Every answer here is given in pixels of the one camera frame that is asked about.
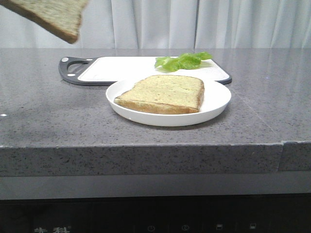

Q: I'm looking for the white round plate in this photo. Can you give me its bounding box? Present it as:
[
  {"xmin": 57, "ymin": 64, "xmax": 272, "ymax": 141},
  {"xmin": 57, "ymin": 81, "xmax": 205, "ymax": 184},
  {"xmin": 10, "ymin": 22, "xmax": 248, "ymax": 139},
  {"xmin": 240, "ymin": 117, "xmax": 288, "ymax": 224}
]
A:
[{"xmin": 106, "ymin": 80, "xmax": 231, "ymax": 127}]

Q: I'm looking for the bread slice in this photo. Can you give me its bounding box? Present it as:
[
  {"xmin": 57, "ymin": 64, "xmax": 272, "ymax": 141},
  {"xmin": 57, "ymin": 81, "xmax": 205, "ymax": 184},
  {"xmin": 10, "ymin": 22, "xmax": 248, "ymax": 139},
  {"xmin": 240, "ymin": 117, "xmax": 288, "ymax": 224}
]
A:
[
  {"xmin": 114, "ymin": 75, "xmax": 205, "ymax": 115},
  {"xmin": 0, "ymin": 0, "xmax": 88, "ymax": 44}
]

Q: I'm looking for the green lettuce leaf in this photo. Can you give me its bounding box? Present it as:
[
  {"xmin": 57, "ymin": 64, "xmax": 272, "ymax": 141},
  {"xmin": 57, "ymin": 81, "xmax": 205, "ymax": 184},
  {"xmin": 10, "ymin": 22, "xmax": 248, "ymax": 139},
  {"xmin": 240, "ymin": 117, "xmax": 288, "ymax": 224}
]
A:
[{"xmin": 154, "ymin": 51, "xmax": 212, "ymax": 72}]

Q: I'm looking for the black appliance control panel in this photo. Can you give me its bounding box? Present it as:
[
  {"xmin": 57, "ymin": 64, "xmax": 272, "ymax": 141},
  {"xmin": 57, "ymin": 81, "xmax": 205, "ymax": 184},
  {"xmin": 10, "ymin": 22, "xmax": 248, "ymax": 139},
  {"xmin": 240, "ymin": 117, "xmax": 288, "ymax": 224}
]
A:
[{"xmin": 0, "ymin": 194, "xmax": 311, "ymax": 233}]

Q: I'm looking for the white curtain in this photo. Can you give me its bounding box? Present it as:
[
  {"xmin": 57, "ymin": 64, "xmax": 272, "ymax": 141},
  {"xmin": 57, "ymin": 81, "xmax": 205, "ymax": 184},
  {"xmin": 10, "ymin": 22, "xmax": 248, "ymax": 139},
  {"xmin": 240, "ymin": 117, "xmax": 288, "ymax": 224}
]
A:
[{"xmin": 0, "ymin": 0, "xmax": 311, "ymax": 49}]

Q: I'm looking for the white cutting board grey rim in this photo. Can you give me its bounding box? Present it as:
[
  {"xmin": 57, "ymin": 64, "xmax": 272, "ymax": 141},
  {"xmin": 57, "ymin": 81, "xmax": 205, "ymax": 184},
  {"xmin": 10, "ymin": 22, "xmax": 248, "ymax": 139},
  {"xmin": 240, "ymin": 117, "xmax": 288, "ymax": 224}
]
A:
[{"xmin": 58, "ymin": 56, "xmax": 232, "ymax": 86}]

